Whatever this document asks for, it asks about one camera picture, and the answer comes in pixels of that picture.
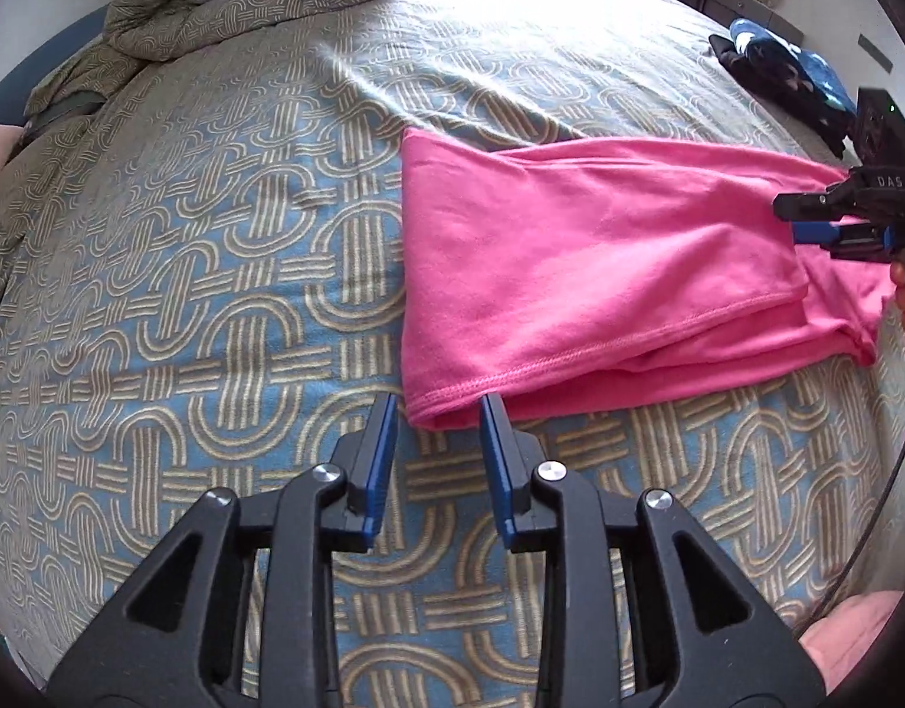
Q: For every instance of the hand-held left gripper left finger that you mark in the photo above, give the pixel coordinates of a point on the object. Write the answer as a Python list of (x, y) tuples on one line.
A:
[(379, 464)]

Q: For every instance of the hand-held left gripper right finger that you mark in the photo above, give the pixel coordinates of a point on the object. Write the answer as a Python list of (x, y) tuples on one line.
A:
[(497, 472)]

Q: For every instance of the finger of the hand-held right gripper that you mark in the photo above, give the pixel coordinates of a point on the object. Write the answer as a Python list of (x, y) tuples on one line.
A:
[(806, 206), (814, 233)]

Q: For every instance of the pink pants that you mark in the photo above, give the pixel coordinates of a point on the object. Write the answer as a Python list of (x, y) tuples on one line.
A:
[(570, 258)]

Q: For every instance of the dark blue printed garment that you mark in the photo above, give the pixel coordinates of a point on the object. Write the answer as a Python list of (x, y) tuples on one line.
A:
[(792, 77)]

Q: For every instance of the grey dresser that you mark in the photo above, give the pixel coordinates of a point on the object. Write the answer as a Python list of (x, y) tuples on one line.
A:
[(718, 4)]

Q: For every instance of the blue beige patterned bedspread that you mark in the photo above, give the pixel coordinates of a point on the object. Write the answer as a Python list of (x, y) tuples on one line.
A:
[(202, 310)]

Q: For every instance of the dark grey cloth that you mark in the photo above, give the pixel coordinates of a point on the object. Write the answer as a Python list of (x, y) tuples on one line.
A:
[(62, 112)]

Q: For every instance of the folded patterned comforter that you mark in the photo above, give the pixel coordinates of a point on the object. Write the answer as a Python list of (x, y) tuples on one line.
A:
[(238, 7)]

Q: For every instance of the blue headboard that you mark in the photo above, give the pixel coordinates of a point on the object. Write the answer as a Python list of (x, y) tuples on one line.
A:
[(10, 99)]

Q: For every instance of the wall outlet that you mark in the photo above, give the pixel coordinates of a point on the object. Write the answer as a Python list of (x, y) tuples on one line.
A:
[(874, 51)]

